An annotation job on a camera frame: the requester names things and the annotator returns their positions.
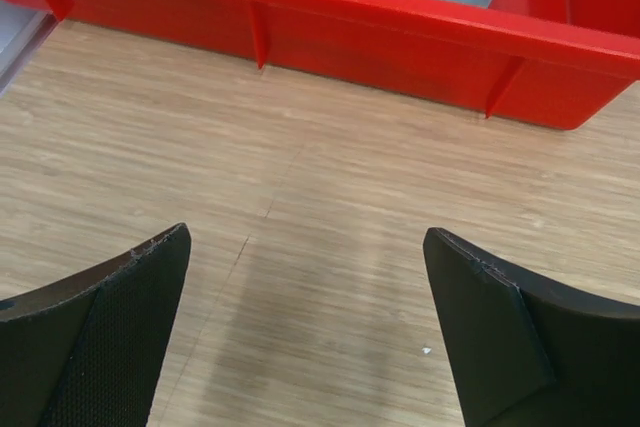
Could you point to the red plastic bin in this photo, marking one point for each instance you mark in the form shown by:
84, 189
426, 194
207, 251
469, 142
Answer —
554, 63

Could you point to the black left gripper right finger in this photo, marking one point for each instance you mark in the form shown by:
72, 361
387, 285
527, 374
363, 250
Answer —
526, 350

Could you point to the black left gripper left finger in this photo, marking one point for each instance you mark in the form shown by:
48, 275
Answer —
87, 350

